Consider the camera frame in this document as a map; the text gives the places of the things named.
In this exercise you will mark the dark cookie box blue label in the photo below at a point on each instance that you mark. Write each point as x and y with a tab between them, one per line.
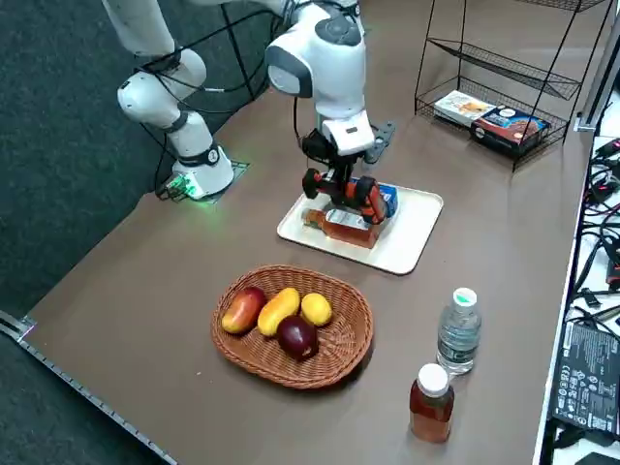
508	128

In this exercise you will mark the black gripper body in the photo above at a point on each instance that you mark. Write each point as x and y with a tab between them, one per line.
346	162

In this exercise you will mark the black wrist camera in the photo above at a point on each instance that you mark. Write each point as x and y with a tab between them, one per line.
317	145

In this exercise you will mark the orange black barcode scanner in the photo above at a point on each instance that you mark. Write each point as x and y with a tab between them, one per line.
370	198

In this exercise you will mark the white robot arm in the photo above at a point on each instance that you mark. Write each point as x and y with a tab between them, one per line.
334	82

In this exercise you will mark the brown wicker basket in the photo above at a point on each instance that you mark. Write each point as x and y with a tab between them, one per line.
339	349

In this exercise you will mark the cream plastic tray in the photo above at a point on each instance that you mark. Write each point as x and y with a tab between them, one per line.
412	232

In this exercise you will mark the white snack box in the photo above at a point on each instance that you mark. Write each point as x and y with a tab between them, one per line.
460	106

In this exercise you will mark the amber tea bottle white label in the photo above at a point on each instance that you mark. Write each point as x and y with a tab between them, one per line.
349	232

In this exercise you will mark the blue Oreo cookie box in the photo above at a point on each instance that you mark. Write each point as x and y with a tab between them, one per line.
391	198

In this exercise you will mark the aluminium frame post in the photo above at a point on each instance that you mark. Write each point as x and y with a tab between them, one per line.
602	82

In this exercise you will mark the grey camera mount plate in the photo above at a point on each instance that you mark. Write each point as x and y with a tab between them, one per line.
382	138

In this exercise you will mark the small green circuit board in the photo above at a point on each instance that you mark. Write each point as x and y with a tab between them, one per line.
176	186

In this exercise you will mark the aluminium table edge rail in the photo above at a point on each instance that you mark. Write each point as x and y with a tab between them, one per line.
72	381

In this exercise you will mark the long yellow mango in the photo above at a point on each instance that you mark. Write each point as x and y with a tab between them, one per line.
276	312

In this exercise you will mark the small yellow mango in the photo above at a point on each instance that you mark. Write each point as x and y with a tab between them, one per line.
317	310

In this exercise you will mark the amber tea bottle white cap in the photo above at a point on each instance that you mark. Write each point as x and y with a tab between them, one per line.
431	412

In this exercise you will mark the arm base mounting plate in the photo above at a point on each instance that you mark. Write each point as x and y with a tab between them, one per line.
239	169

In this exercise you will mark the clear water bottle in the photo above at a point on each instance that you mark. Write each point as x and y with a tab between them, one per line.
458	334

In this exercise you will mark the black stand pole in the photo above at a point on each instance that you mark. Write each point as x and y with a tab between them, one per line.
237	48

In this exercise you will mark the red yellow mango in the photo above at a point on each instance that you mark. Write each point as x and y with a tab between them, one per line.
242	312

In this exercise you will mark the black power adapter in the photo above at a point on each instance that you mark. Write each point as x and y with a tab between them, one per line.
588	378

